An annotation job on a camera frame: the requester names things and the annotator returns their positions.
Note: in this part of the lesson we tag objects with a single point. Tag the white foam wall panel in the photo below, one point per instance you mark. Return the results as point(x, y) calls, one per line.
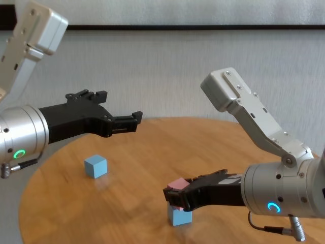
point(177, 12)

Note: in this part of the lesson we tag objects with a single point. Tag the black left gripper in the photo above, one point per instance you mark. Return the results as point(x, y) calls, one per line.
point(76, 119)

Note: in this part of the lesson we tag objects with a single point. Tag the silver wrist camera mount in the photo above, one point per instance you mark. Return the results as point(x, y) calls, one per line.
point(228, 89)
point(48, 30)

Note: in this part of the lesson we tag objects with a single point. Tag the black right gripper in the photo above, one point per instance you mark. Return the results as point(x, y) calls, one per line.
point(223, 194)

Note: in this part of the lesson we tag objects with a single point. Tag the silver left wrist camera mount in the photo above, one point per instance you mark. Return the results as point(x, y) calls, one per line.
point(48, 30)

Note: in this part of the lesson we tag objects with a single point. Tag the light blue cube block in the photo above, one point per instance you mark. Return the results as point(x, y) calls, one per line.
point(95, 166)
point(180, 218)

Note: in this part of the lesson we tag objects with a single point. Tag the pink cube block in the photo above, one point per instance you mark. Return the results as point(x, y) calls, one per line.
point(179, 184)

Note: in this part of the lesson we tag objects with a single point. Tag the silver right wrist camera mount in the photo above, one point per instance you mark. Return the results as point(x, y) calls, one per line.
point(228, 89)

